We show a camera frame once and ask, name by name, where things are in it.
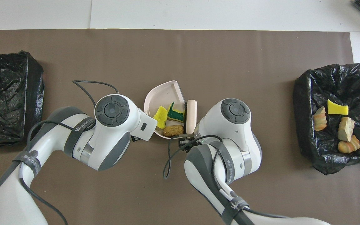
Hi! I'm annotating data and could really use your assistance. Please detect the beige fake bread piece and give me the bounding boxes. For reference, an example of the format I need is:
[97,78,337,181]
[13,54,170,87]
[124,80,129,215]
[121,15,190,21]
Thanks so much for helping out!
[338,117,356,142]
[338,135,360,154]
[313,106,328,131]

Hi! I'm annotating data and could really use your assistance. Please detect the brown textured bread piece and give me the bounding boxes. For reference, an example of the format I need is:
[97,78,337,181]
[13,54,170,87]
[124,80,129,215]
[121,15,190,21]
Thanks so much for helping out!
[162,124,184,138]

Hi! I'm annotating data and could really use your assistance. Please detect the green and yellow sponge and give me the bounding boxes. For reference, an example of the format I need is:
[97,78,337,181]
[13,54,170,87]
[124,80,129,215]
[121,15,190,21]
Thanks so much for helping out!
[167,102,186,123]

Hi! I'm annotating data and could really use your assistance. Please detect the beige hand brush black bristles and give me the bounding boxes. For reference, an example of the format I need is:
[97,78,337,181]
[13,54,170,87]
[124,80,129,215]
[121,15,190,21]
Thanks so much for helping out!
[184,99,198,135]

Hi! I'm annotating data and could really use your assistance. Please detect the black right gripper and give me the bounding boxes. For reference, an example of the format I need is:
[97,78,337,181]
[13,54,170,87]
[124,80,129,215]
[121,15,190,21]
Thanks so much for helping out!
[177,134,196,153]

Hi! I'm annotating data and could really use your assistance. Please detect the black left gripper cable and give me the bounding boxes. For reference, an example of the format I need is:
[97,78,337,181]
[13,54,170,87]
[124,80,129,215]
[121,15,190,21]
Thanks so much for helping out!
[19,80,121,225]

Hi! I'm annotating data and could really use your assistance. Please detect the crumpled black bag bin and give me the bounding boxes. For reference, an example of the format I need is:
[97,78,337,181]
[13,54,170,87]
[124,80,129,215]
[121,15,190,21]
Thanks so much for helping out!
[293,62,360,176]

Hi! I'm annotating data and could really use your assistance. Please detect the brown paper table mat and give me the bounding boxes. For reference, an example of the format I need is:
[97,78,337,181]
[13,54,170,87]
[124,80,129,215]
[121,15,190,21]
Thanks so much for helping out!
[0,29,360,225]

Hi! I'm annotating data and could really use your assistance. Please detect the pale pink plastic dustpan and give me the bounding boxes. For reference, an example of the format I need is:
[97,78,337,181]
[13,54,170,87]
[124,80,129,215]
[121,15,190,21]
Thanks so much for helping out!
[144,80,187,139]

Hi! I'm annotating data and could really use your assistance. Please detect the chunky yellow sponge piece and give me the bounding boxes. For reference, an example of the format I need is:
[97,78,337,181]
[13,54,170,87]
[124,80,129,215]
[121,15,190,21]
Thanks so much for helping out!
[153,106,168,129]

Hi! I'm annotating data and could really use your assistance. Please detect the black bag covered box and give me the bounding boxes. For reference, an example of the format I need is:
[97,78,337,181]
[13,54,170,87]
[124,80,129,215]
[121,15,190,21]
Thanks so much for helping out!
[0,51,45,148]

